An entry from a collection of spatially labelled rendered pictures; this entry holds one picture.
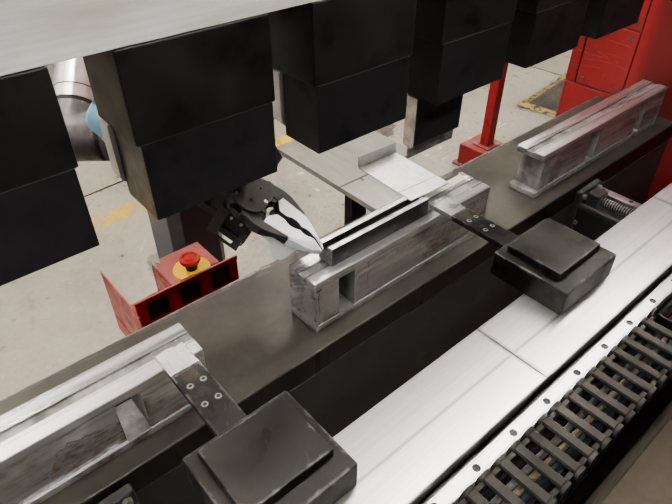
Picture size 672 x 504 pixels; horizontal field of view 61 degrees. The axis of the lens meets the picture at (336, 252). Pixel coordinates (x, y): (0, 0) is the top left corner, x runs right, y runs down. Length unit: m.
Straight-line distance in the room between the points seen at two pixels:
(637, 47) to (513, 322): 1.03
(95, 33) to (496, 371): 0.52
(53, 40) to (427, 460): 0.49
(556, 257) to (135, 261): 1.96
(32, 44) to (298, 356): 0.53
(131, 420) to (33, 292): 1.75
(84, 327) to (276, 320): 1.45
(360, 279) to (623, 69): 1.02
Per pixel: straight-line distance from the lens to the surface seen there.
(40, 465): 0.73
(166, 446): 0.77
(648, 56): 1.63
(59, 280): 2.51
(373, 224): 0.85
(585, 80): 1.72
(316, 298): 0.81
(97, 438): 0.74
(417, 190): 0.93
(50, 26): 0.49
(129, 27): 0.51
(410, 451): 0.61
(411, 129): 0.83
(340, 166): 0.99
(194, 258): 1.12
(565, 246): 0.81
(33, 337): 2.30
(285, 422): 0.56
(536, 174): 1.19
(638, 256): 0.92
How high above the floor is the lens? 1.50
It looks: 39 degrees down
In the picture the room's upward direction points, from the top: straight up
